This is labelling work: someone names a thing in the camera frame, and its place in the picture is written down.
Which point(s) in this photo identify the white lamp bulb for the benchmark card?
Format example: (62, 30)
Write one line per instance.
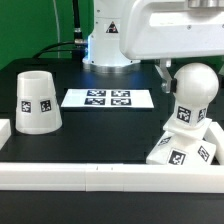
(197, 85)

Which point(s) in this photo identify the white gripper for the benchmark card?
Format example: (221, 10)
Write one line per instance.
(166, 29)

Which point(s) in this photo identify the white left fence block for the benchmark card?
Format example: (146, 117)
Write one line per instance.
(5, 131)

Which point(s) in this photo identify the white marker sheet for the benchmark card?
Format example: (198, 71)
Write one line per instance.
(108, 98)

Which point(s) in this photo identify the white lamp shade cone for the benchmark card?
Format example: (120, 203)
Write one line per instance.
(37, 110)

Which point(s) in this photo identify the white front fence bar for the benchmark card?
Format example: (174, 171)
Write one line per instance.
(111, 177)

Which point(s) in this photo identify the white lamp base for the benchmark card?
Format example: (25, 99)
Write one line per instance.
(182, 146)

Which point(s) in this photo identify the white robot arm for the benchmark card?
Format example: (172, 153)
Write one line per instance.
(104, 54)

